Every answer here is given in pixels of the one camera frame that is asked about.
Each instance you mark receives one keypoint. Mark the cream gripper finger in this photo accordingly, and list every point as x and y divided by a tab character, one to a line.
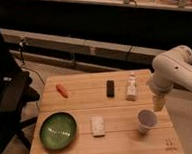
158	102

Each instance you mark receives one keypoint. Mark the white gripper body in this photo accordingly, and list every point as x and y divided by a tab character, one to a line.
156	85

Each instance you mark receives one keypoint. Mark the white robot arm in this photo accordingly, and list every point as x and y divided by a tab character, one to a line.
170	67

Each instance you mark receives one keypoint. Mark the green ceramic bowl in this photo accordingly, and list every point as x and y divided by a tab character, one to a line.
58	131

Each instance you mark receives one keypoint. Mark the small white bottle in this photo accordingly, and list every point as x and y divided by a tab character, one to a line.
131	87

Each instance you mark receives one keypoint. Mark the black rectangular block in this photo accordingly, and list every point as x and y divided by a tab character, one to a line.
110	88

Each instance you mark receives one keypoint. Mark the white rectangular sponge block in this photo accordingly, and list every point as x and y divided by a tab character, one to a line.
97	125

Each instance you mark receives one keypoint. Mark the wooden table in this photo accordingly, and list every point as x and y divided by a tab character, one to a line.
106	120

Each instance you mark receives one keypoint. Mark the black office chair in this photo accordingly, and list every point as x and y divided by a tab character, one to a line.
15	92

